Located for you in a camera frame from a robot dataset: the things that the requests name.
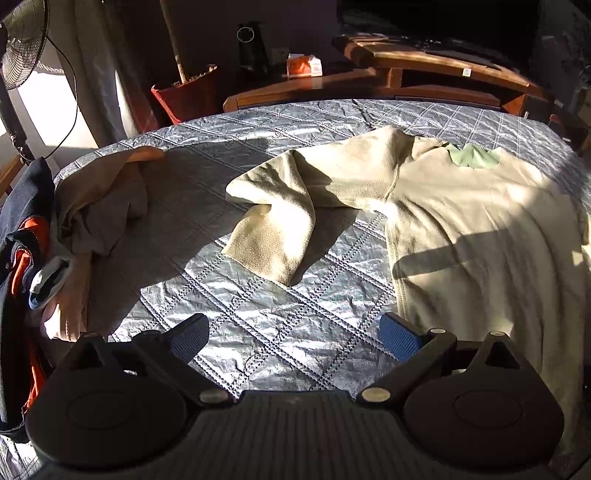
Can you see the grey blue small garment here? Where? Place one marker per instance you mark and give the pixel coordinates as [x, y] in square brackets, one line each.
[48, 281]

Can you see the tan garment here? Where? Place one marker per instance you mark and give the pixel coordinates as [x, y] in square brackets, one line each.
[92, 198]

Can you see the red plant pot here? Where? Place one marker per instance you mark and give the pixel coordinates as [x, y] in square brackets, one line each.
[187, 99]

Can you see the grey quilted mat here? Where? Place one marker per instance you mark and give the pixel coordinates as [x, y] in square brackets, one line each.
[258, 323]

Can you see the navy orange jacket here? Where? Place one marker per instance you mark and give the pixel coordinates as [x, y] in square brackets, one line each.
[23, 203]

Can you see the wall socket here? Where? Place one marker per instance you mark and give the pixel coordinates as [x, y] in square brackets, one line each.
[280, 55]

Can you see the wooden TV stand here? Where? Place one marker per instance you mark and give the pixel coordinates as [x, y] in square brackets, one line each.
[438, 60]

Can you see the cream fleece sweater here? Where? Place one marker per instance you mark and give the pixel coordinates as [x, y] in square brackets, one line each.
[461, 207]

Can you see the black television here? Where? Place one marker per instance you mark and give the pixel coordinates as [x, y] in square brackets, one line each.
[438, 18]

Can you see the pale curtain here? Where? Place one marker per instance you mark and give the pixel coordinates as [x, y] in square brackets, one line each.
[106, 55]

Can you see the black standing fan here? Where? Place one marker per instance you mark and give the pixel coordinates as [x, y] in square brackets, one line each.
[21, 41]

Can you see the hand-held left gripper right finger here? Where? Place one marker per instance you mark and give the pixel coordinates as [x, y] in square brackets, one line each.
[399, 337]

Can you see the orange tissue box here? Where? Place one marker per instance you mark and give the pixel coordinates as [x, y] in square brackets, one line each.
[302, 67]

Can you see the black cylindrical device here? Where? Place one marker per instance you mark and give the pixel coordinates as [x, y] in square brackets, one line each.
[253, 53]

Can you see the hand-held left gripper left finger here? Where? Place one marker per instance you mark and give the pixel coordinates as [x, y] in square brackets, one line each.
[189, 339]

